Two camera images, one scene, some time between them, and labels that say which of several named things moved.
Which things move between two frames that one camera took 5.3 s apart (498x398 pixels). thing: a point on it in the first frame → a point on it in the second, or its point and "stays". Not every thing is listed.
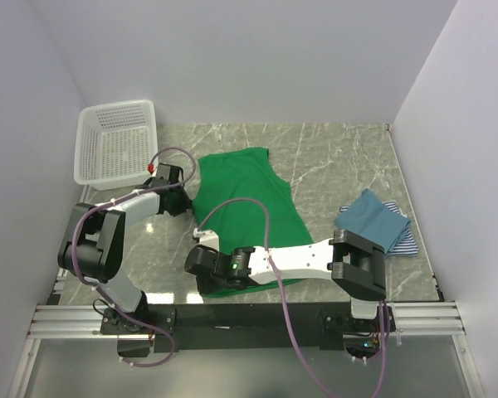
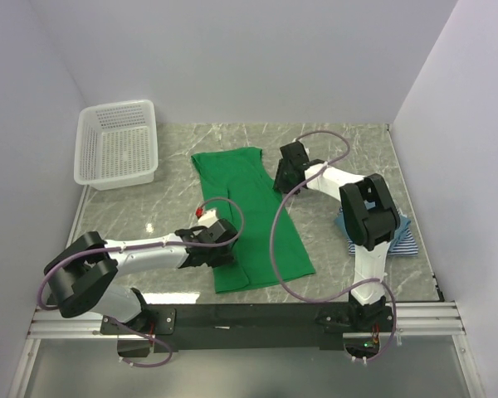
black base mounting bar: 245,327 stays
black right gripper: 204,288 → 279,183
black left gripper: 185,203 → 226,257
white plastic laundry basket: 115,144 stays
